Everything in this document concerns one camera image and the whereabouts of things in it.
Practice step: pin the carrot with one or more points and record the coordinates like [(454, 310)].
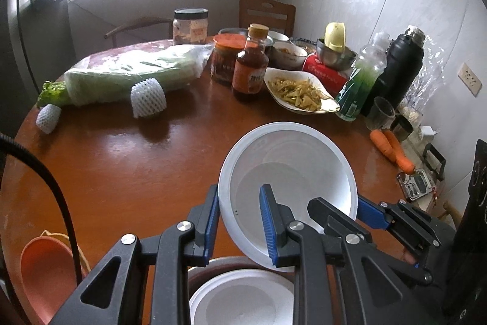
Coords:
[(382, 144), (403, 157)]

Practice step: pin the garlic bulbs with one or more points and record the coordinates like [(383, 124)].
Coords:
[(413, 115)]

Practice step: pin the plastic-wrapped napa cabbage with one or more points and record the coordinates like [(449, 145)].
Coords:
[(114, 77)]

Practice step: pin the green leafy lettuce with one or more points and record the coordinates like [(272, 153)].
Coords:
[(51, 92)]

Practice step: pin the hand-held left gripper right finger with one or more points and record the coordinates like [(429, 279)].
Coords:
[(268, 229)]

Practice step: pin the person's black clothing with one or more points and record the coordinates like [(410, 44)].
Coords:
[(471, 233)]

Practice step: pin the red tissue box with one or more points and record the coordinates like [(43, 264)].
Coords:
[(323, 75)]

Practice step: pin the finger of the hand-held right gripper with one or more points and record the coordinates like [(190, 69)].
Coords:
[(371, 212), (331, 214)]

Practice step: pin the orange plastic plate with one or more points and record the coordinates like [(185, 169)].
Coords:
[(45, 271)]

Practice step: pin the white paper bowl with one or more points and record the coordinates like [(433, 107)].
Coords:
[(289, 157), (239, 298)]

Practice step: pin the clear plastic bag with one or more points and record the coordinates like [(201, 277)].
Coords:
[(432, 81)]

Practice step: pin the green drink bottle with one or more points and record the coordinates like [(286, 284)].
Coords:
[(357, 89)]

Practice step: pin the amber bottle with orange cap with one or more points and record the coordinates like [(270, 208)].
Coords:
[(249, 73)]

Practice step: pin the glass cup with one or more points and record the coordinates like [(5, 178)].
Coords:
[(380, 113)]

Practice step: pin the steel cup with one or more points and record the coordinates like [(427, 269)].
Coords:
[(401, 129)]

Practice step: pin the yellow shell-shaped plate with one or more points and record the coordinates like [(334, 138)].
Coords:
[(53, 235)]

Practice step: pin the yellow plastic cup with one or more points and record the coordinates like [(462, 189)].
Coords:
[(334, 35)]

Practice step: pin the plastic jar with black lid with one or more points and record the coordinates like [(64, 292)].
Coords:
[(190, 30)]

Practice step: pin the blue rimmed ceramic bowl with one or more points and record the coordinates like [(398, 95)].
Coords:
[(304, 42)]

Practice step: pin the steel bowl holding yellow cup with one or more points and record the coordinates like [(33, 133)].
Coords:
[(334, 58)]

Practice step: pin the grey refrigerator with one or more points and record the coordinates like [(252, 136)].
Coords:
[(38, 35)]

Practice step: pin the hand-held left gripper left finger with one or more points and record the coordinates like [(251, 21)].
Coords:
[(211, 233)]

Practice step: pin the fruit in white foam net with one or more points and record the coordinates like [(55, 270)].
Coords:
[(148, 98), (47, 119)]

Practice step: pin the white plate of food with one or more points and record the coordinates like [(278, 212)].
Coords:
[(296, 92)]

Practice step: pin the black thermos flask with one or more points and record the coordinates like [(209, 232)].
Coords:
[(399, 73)]

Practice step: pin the wall socket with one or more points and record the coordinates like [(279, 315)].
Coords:
[(470, 78)]

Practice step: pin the small white bowl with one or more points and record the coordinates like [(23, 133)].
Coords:
[(279, 36)]

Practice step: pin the sauce jar with red lid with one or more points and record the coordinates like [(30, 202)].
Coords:
[(224, 62)]

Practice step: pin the black frame stand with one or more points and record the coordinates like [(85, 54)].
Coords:
[(441, 161)]

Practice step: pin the white plug charger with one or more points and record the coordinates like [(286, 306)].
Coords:
[(430, 131)]

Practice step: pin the wooden chair back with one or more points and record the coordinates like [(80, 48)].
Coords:
[(266, 11)]

